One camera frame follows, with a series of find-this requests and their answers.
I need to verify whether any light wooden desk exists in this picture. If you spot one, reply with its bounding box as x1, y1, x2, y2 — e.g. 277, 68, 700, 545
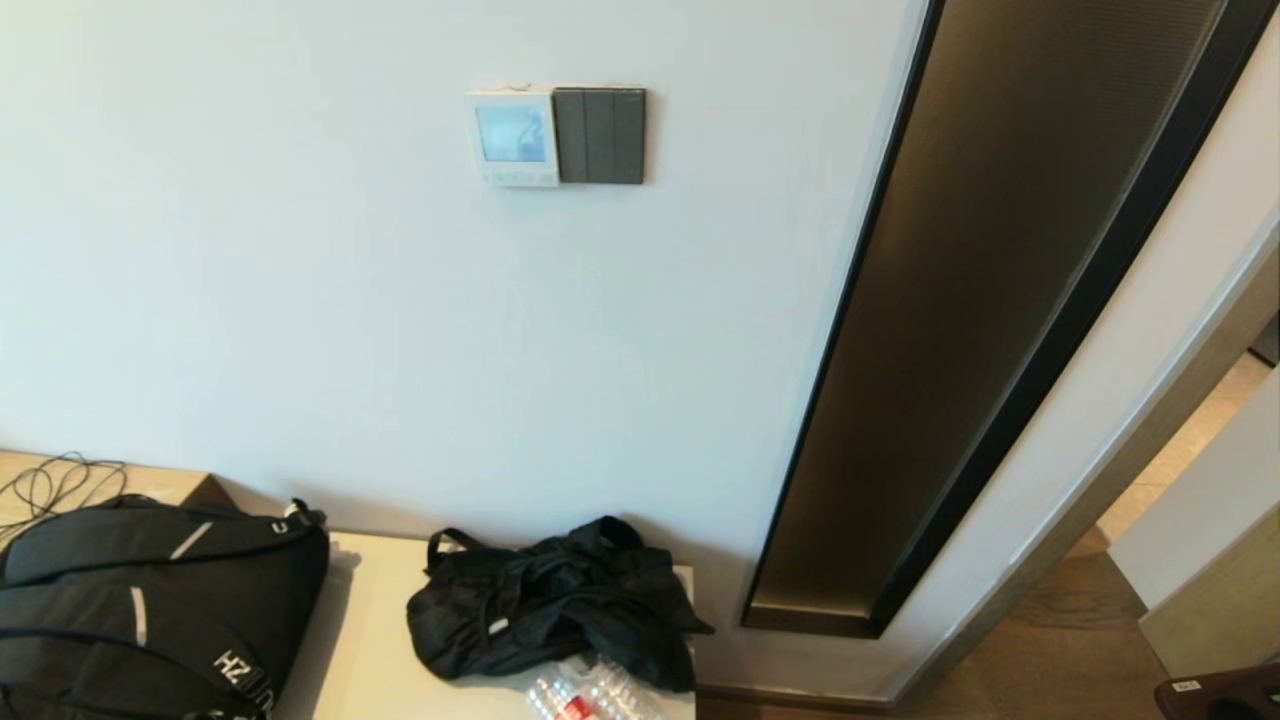
0, 450, 236, 511

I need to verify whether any grey-brown door frame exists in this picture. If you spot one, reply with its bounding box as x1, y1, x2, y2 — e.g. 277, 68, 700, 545
890, 215, 1280, 706

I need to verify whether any dark object with white label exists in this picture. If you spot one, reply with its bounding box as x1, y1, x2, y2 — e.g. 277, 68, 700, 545
1154, 663, 1280, 720

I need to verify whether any crumpled black fabric bag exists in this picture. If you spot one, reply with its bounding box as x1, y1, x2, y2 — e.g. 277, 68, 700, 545
406, 516, 716, 694

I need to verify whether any clear bottle pack red label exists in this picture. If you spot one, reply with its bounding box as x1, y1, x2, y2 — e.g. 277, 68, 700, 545
527, 655, 671, 720

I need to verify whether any black backpack with white print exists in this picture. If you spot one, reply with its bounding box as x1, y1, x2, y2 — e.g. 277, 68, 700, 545
0, 495, 331, 720

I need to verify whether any grey triple wall switch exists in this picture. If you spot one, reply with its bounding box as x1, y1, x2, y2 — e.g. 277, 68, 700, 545
553, 87, 647, 186

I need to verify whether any white low cabinet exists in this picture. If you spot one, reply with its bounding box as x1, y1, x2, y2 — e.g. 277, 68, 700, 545
270, 532, 698, 720

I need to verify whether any thin black tangled cable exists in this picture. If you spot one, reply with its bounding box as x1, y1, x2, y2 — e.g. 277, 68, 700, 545
0, 452, 129, 546

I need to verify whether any white wall thermostat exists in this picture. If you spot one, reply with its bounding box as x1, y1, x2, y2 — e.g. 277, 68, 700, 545
465, 90, 561, 189

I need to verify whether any beige wooden door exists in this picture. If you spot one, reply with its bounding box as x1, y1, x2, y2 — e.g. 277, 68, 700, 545
1108, 368, 1280, 679

